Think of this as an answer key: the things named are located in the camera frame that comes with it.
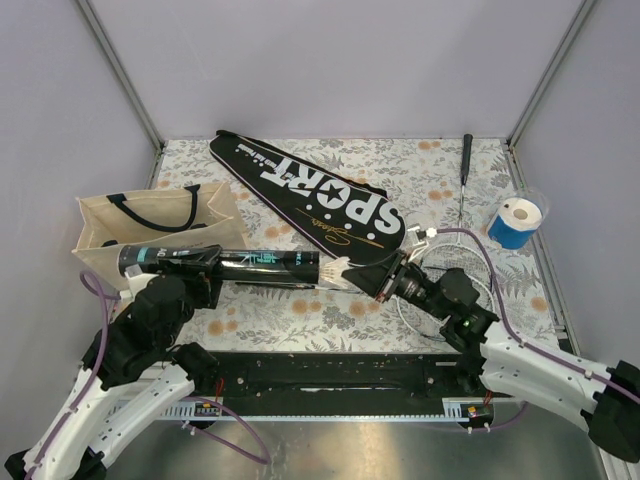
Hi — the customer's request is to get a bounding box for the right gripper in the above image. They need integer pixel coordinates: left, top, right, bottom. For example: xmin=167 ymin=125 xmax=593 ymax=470
xmin=342 ymin=248 xmax=450 ymax=321

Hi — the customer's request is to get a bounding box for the white shuttlecock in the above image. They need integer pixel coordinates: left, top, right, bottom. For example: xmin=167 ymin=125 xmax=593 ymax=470
xmin=318 ymin=257 xmax=351 ymax=290

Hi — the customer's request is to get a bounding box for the black shuttlecock tube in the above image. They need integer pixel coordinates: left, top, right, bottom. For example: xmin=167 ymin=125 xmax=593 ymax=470
xmin=117 ymin=245 xmax=320 ymax=284

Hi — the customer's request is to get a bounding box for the black sport racket cover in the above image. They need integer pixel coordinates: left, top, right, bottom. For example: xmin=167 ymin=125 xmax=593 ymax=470
xmin=209 ymin=130 xmax=406 ymax=266

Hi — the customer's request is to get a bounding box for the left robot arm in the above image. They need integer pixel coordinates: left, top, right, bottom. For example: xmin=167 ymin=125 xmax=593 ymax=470
xmin=5 ymin=245 xmax=223 ymax=479

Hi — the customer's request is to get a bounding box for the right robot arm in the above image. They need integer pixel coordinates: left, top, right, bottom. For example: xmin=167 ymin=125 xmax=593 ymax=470
xmin=341 ymin=252 xmax=639 ymax=463

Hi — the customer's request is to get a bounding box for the beige canvas tote bag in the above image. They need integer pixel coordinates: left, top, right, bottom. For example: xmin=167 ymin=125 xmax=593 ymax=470
xmin=72 ymin=182 xmax=247 ymax=291

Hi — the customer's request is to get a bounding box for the floral table mat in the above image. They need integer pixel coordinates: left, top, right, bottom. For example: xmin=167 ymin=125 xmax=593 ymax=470
xmin=155 ymin=138 xmax=558 ymax=353

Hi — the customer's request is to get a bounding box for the blue wrapped toilet paper roll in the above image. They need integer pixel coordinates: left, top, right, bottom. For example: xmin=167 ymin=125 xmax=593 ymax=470
xmin=487 ymin=197 xmax=544 ymax=250

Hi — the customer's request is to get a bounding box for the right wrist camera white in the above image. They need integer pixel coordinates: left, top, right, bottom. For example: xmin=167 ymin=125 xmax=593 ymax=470
xmin=406 ymin=224 xmax=437 ymax=262

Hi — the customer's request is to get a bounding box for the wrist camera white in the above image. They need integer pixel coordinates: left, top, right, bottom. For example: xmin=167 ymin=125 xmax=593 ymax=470
xmin=406 ymin=224 xmax=437 ymax=262
xmin=122 ymin=265 xmax=155 ymax=298

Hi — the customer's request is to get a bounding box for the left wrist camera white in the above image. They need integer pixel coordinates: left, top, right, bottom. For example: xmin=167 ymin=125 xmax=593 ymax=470
xmin=122 ymin=265 xmax=155 ymax=298

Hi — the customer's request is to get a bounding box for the white racket black handle right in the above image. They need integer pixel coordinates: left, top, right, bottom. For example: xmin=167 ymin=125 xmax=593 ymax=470
xmin=423 ymin=133 xmax=493 ymax=291

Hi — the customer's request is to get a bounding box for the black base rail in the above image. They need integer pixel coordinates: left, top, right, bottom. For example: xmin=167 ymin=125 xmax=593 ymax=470
xmin=198 ymin=352 xmax=486 ymax=405

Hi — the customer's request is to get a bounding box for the white slotted cable duct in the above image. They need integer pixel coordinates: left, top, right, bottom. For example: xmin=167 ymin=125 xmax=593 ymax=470
xmin=109 ymin=399 xmax=496 ymax=421

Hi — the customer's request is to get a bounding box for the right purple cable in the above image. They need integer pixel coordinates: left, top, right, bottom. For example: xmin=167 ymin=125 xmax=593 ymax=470
xmin=434 ymin=227 xmax=640 ymax=431

